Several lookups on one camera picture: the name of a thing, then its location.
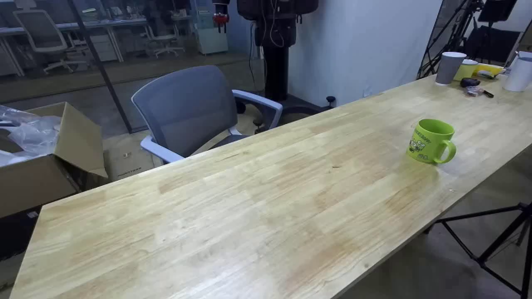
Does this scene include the white cylindrical cup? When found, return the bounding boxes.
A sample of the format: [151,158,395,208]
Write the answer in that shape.
[504,50,532,94]

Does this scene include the white cabinet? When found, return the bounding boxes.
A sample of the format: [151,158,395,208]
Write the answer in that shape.
[189,0,231,57]

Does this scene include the clear plastic wrap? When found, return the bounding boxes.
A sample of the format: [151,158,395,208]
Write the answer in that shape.
[0,105,61,168]

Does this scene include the grey mesh office chair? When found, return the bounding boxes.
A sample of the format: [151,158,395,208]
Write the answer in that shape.
[129,64,284,165]

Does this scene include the white base office chair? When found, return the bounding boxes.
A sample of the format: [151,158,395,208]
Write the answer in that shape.
[143,4,188,60]

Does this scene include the black tripod stand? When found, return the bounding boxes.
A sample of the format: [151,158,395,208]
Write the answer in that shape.
[425,202,532,299]

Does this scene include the green ceramic mug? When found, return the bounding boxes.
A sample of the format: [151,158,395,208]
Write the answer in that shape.
[405,118,459,168]

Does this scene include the black office chair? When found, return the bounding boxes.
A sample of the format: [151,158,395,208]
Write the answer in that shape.
[464,0,525,67]

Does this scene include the small black tool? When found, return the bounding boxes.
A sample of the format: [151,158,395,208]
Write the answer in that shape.
[459,77,495,100]

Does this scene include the white frame office chair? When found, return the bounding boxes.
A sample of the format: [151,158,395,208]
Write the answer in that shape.
[13,9,78,75]

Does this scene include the white office desk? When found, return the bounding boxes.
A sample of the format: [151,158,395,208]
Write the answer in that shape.
[0,15,153,79]

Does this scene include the yellow object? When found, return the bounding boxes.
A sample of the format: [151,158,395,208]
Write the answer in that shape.
[454,59,507,82]

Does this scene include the black slanted pole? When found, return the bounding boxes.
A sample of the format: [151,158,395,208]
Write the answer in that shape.
[65,0,134,135]

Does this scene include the black pedestal stand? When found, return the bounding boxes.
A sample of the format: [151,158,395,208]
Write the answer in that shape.
[236,0,337,122]

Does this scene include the black light stand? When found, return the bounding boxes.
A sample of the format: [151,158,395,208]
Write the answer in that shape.
[415,0,485,80]

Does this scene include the open cardboard box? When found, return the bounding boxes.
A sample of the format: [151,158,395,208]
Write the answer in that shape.
[0,102,110,221]

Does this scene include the grey cylindrical cup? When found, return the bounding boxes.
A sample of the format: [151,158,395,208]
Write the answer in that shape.
[434,50,469,87]

